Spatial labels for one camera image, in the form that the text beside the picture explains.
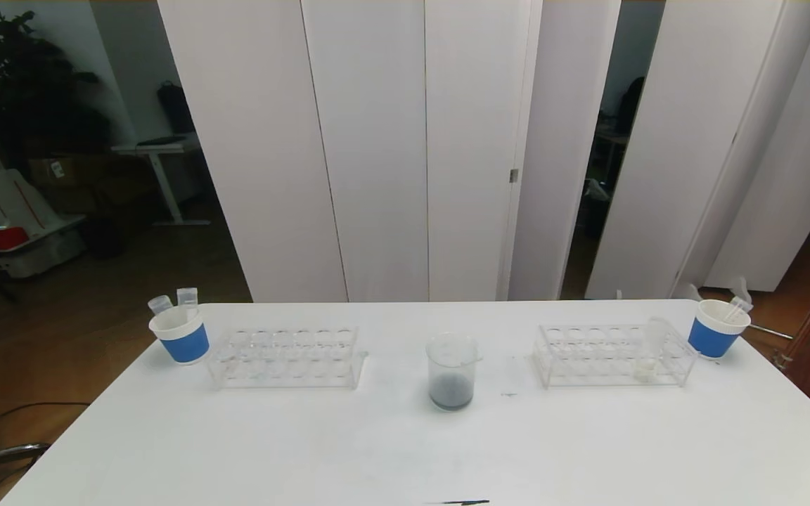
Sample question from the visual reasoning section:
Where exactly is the blue white paper cup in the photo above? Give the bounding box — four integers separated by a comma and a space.
687, 299, 752, 359
149, 307, 210, 365

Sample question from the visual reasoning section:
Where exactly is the white partition foot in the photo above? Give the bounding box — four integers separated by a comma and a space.
672, 276, 752, 306

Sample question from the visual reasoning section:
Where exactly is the cardboard box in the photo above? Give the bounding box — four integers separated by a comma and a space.
28, 156, 96, 189

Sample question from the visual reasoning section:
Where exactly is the clear acrylic test tube rack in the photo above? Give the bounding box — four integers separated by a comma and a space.
206, 325, 368, 389
534, 323, 700, 387

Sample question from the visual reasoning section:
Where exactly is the white machine base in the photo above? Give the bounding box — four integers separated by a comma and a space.
0, 169, 88, 278

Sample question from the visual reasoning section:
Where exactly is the black floor cable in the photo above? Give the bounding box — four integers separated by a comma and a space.
0, 401, 91, 450

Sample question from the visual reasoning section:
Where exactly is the clear glass beaker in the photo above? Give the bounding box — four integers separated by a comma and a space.
426, 332, 483, 412

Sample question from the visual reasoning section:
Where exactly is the dark potted plant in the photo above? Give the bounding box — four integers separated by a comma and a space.
0, 0, 114, 169

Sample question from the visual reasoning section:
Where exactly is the black bag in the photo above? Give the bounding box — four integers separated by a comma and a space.
157, 80, 196, 136

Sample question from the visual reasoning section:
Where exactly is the white folding partition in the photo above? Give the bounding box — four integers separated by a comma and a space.
584, 0, 810, 299
157, 0, 543, 303

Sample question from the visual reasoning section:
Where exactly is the white background desk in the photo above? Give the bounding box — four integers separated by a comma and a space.
111, 134, 210, 227

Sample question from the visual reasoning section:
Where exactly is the metal chair frame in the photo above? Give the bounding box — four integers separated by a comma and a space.
0, 441, 51, 473

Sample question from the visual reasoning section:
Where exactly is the white angled partition panel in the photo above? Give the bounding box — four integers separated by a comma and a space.
508, 0, 622, 301

